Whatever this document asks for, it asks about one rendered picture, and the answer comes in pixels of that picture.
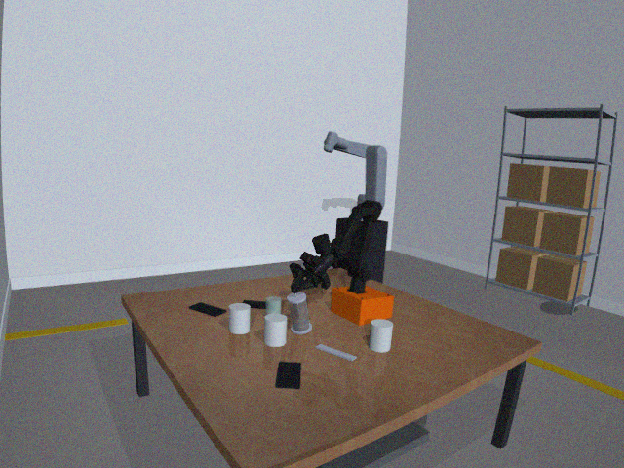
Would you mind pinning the coffee press with black knob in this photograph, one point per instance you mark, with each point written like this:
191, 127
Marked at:
299, 312

